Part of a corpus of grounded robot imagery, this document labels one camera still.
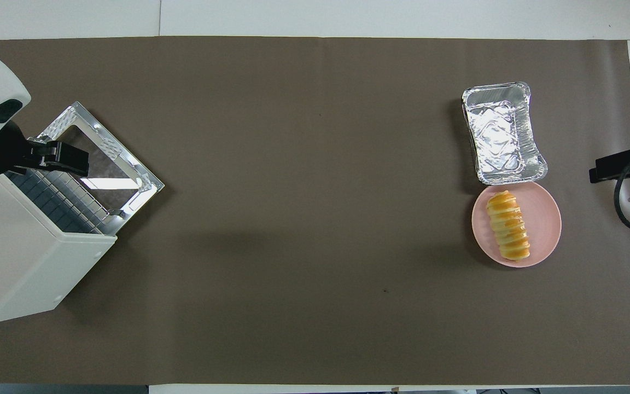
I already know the pink round plate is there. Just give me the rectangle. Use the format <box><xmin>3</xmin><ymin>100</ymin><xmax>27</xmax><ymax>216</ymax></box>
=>
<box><xmin>471</xmin><ymin>181</ymin><xmax>562</xmax><ymax>268</ymax></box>

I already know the brown table mat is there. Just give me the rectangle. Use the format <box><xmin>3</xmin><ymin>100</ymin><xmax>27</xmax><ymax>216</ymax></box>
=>
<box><xmin>0</xmin><ymin>36</ymin><xmax>630</xmax><ymax>386</ymax></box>

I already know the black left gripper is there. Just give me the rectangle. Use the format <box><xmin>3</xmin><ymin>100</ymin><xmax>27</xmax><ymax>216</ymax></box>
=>
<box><xmin>0</xmin><ymin>121</ymin><xmax>90</xmax><ymax>177</ymax></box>

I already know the golden ridged bread roll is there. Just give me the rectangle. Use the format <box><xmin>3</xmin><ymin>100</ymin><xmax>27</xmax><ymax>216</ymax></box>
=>
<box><xmin>486</xmin><ymin>190</ymin><xmax>531</xmax><ymax>262</ymax></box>

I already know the glass oven door, metal frame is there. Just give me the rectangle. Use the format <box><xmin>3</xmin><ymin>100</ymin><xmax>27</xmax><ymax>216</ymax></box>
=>
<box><xmin>36</xmin><ymin>101</ymin><xmax>165</xmax><ymax>219</ymax></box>

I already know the aluminium foil tray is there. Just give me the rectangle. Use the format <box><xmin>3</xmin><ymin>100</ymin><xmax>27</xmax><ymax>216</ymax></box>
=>
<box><xmin>462</xmin><ymin>82</ymin><xmax>549</xmax><ymax>186</ymax></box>

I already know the cream toaster oven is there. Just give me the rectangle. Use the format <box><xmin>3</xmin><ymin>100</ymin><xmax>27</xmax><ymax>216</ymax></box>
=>
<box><xmin>0</xmin><ymin>126</ymin><xmax>118</xmax><ymax>325</ymax></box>

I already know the oven wire rack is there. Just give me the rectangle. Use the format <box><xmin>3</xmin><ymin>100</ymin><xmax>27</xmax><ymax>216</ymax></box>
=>
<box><xmin>6</xmin><ymin>167</ymin><xmax>124</xmax><ymax>235</ymax></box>

